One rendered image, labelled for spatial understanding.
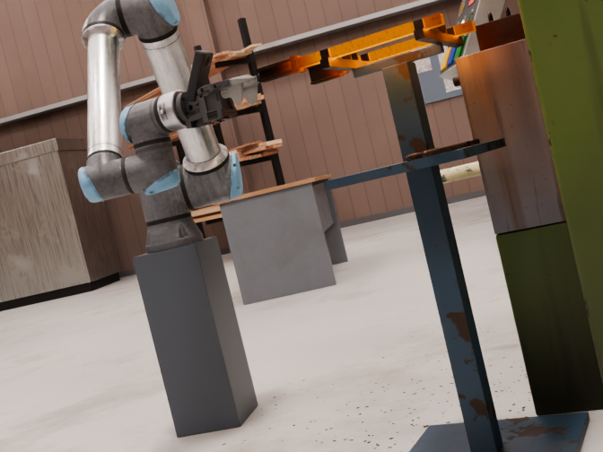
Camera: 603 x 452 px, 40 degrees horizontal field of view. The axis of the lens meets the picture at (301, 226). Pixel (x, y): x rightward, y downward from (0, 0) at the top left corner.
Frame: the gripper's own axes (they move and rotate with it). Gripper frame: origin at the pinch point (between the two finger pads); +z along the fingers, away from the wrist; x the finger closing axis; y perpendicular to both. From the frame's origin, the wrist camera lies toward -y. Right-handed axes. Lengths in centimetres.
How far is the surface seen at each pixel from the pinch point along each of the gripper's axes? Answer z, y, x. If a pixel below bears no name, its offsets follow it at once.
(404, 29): 36.2, 0.1, 1.1
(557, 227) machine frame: 50, 50, -39
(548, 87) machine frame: 59, 18, -12
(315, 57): 15.7, 0.3, 1.2
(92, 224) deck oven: -636, 14, -679
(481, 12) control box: 31, -14, -100
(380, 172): 26.7, 27.3, 7.7
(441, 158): 39.7, 27.3, 7.6
